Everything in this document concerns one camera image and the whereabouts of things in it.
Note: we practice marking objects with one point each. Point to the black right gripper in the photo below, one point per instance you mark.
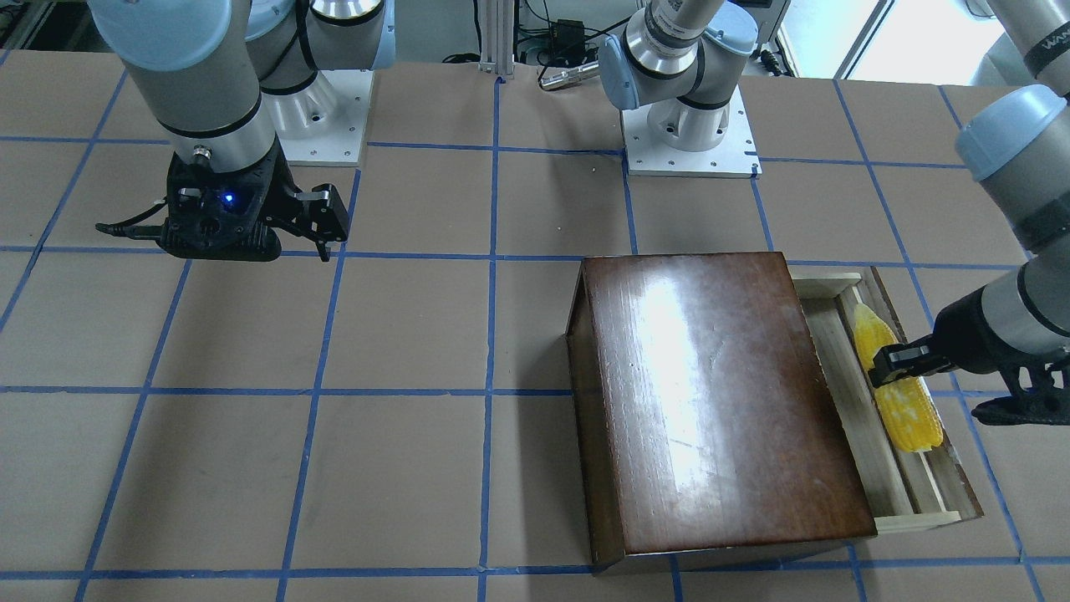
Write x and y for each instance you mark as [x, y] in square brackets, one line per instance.
[282, 194]

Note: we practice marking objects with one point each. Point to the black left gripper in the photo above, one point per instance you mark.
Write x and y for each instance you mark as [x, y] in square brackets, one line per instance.
[961, 333]

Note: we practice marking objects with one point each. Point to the yellow corn cob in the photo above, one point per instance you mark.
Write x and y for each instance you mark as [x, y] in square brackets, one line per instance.
[906, 407]

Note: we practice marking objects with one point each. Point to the light wooden drawer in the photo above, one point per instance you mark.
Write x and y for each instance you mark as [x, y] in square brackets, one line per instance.
[910, 471]

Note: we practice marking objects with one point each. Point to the dark brown wooden cabinet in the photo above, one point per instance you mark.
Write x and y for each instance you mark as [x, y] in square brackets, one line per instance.
[706, 427]

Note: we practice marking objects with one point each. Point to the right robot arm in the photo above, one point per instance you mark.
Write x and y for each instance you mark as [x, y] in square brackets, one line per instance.
[240, 87]

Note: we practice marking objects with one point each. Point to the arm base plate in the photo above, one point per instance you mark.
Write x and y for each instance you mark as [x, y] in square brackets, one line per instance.
[325, 124]
[670, 138]

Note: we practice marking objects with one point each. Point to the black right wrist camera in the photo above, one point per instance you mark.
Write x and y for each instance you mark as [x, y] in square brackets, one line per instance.
[197, 224]

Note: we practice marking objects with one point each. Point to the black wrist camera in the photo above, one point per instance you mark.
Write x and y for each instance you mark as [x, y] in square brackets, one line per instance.
[1038, 396]
[197, 224]

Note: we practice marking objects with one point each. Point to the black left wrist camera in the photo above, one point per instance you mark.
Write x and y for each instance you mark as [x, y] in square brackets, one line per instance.
[1038, 396]

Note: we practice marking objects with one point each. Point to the aluminium frame post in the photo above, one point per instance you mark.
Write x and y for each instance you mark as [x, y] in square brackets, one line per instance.
[497, 21]

